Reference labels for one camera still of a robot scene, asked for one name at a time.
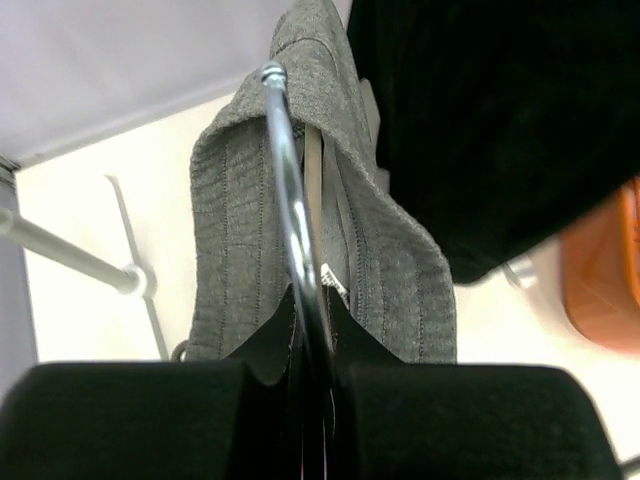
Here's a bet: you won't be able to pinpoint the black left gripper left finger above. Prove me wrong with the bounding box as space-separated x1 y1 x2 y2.
1 293 300 479

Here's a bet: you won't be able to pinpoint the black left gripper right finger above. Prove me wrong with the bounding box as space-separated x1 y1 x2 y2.
327 289 622 479

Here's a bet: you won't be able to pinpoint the grey shorts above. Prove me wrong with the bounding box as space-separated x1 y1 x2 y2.
186 1 457 363

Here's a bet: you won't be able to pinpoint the black shorts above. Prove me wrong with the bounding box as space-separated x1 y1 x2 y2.
347 1 639 284

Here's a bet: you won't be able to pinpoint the grey clothes hanger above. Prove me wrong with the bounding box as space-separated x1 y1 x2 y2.
260 61 335 390

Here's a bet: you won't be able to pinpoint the white and chrome clothes rack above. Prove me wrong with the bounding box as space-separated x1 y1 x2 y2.
1 166 169 362

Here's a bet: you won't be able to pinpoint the orange plastic laundry basket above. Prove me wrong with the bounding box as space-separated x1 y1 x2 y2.
560 177 639 354

